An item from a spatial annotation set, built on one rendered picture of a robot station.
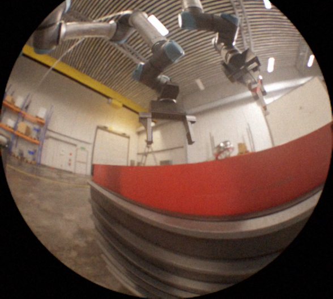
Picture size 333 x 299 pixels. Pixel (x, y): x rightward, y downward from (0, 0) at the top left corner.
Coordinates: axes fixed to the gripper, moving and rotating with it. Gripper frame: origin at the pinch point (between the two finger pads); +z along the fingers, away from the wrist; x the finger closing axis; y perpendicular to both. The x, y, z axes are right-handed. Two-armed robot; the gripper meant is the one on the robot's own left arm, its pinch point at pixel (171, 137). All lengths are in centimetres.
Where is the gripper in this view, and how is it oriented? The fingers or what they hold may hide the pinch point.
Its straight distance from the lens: 31.6
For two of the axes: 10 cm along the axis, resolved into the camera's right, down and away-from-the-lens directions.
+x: -9.6, -0.4, -2.8
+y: -2.6, 5.1, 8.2
